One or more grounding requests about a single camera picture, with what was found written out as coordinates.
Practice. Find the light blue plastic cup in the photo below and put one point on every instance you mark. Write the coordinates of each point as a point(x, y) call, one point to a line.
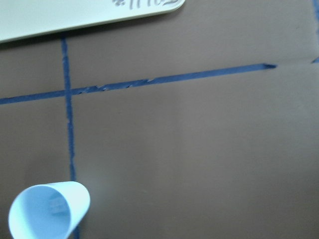
point(48, 211)

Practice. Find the cream bear serving tray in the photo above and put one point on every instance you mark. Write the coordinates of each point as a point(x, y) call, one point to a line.
point(20, 19)

